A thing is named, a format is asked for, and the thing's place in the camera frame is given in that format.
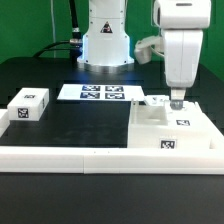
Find white marker sheet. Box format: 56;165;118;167
58;84;144;101

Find black cable bundle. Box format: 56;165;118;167
32;0;84;61

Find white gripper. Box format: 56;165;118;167
153;0;211;110

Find white cabinet top block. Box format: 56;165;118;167
7;88;49;121

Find white L-shaped obstacle frame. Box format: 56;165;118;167
0;109;224;175

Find white cabinet door panel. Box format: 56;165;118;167
144;95;169;106
164;100;208;129

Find white thin cable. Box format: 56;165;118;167
49;0;58;59

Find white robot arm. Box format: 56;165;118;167
78;0;211;110

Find white cabinet body box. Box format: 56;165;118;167
127;101;212;150

